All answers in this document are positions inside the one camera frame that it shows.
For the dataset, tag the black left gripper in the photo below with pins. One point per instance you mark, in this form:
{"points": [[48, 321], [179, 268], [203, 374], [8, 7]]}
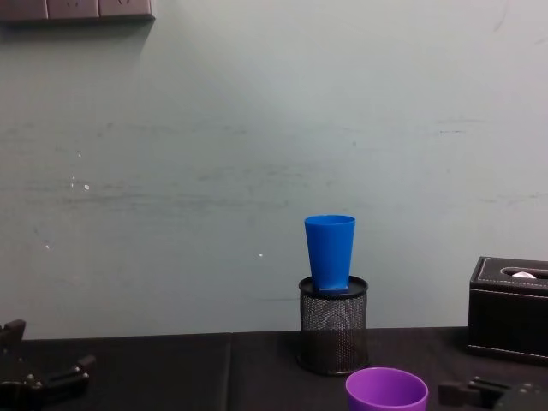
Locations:
{"points": [[17, 398]]}

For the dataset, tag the black mesh pen holder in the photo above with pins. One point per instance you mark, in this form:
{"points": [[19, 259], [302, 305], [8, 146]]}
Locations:
{"points": [[334, 338]]}

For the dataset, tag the black table cloth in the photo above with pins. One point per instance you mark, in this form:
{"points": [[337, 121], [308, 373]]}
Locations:
{"points": [[171, 372]]}

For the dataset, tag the purple plastic cup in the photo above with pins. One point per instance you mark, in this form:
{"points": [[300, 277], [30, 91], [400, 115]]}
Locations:
{"points": [[377, 396]]}

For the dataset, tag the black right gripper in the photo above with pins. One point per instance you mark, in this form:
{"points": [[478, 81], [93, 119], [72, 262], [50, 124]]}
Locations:
{"points": [[524, 398]]}

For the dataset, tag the white wall socket strip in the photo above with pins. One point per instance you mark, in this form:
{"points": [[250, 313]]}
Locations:
{"points": [[73, 8]]}

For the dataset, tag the blue plastic cup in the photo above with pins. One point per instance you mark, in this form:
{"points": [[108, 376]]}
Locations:
{"points": [[330, 252]]}

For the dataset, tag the white tissue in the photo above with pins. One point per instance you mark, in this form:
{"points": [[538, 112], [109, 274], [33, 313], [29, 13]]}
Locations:
{"points": [[524, 275]]}

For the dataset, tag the black leather tissue box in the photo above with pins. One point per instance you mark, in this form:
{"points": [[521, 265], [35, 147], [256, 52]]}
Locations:
{"points": [[505, 317]]}

